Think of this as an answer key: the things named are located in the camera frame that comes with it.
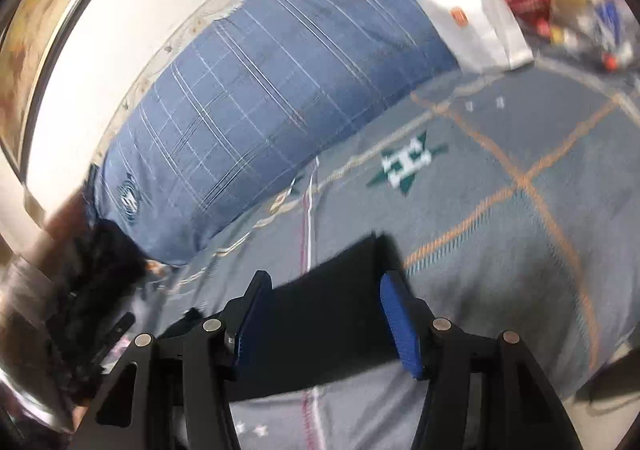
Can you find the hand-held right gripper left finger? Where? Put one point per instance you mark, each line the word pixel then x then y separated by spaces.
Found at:
pixel 250 325

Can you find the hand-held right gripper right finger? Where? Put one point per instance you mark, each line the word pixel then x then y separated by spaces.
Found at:
pixel 400 325

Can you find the grey star print bed sheet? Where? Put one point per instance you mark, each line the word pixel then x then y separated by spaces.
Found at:
pixel 475 230

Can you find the clear plastic bags clutter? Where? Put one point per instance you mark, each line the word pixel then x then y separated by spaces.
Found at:
pixel 600 14

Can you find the black pants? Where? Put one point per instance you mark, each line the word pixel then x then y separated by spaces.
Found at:
pixel 325 320

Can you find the white paper bag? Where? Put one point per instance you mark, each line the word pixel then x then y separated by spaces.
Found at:
pixel 475 14

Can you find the dark clothing pile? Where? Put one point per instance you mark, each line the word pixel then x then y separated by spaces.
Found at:
pixel 95 270

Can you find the wooden framed wall picture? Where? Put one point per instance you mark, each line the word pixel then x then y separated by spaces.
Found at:
pixel 40 29

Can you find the blue plaid pillow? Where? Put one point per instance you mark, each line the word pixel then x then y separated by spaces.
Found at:
pixel 275 89

